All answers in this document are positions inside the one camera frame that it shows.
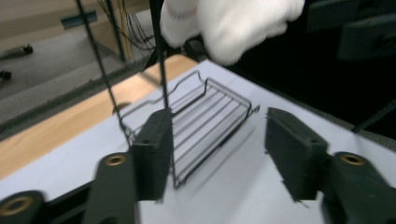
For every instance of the white towel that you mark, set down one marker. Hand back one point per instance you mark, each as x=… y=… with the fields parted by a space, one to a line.
x=230 y=28

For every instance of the small grey rectangular plate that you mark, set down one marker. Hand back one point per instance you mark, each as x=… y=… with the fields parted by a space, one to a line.
x=77 y=19

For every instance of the wooden table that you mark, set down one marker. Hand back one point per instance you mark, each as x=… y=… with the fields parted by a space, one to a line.
x=62 y=130

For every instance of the office chair base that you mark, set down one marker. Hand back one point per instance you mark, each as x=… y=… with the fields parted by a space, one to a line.
x=28 y=48

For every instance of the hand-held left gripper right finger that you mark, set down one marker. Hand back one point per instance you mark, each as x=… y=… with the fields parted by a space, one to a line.
x=294 y=155

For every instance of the black metal frame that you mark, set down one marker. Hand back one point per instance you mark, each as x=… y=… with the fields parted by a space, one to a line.
x=376 y=115

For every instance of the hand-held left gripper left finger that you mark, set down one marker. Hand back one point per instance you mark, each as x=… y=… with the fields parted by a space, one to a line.
x=152 y=155

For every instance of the dark curtain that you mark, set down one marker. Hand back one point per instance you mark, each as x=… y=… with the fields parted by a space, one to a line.
x=305 y=77

